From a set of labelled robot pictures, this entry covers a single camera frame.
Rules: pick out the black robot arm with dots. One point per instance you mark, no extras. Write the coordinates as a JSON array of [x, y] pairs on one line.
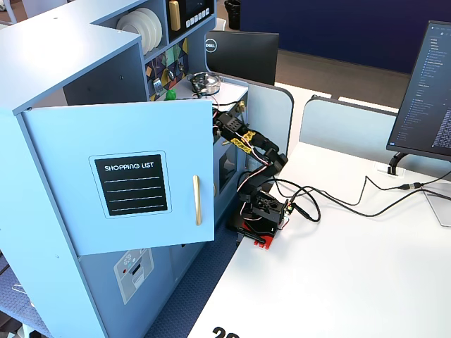
[[271, 158]]

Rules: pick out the blue cabinet door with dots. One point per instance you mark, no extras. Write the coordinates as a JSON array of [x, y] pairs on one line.
[[70, 211]]

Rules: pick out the blue oven door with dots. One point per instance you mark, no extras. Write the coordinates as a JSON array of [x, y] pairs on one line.
[[229, 165]]

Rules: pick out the gold stove knob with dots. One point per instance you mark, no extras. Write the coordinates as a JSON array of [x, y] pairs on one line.
[[242, 105]]

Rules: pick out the red table clamp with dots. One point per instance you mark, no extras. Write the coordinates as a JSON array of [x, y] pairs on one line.
[[266, 243]]

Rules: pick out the steel pot with lid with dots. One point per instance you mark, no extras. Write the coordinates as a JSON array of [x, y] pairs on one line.
[[213, 81]]

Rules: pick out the metal slotted spatula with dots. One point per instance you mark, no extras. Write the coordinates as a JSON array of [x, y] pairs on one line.
[[157, 86]]

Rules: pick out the metal ladle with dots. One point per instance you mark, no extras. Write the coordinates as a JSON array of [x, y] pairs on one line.
[[171, 74]]

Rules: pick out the black Dell monitor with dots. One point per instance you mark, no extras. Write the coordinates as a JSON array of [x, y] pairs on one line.
[[243, 56]]

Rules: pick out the black trash bin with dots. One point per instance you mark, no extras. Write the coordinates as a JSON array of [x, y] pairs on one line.
[[232, 14]]

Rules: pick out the white toy plate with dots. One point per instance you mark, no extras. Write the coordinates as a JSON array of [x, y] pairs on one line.
[[130, 28], [152, 31], [159, 28]]

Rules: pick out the black toy microwave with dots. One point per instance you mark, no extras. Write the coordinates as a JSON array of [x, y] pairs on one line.
[[192, 8]]

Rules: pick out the blue freezer door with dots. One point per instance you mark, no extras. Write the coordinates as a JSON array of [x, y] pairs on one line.
[[105, 281]]

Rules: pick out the monitor showing dark screen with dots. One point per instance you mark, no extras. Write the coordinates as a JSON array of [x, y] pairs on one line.
[[423, 105]]

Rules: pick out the blue toy play kitchen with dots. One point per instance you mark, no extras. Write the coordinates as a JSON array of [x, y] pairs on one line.
[[53, 53]]

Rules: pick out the silver stand plate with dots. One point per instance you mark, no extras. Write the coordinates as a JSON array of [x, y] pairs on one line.
[[440, 207]]

